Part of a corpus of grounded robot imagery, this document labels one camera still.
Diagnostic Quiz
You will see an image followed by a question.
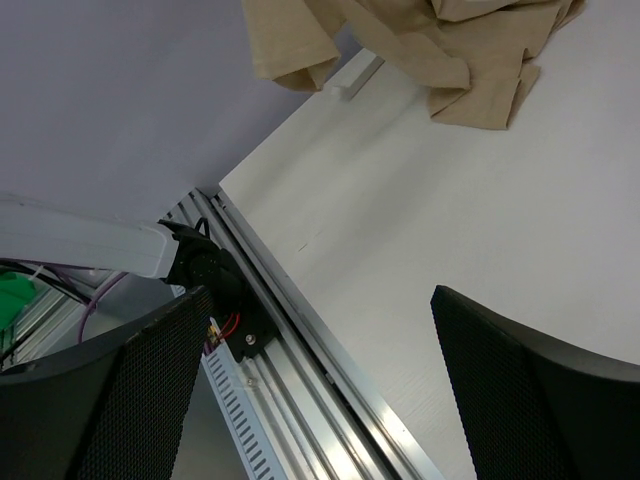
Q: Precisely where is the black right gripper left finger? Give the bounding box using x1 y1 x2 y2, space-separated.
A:
1 287 211 479

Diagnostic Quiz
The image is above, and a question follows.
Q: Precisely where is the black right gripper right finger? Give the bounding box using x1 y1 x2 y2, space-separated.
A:
431 285 639 479

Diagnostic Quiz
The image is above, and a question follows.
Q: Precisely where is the beige t shirt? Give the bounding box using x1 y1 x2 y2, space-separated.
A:
242 0 585 130

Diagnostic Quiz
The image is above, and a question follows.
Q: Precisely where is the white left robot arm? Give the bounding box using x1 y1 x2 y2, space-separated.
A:
1 193 244 302

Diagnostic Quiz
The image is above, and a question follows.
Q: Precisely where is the green cloth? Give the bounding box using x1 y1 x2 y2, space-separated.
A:
0 271 37 341

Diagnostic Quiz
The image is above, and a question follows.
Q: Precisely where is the silver clothes rack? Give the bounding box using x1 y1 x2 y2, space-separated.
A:
329 49 384 102

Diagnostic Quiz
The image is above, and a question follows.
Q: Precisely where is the white slotted cable duct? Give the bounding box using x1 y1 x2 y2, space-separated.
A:
201 346 287 479

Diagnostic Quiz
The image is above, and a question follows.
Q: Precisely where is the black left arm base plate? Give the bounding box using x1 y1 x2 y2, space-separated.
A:
198 245 279 363

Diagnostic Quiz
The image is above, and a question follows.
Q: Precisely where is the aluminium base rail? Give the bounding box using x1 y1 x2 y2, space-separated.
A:
169 191 440 479

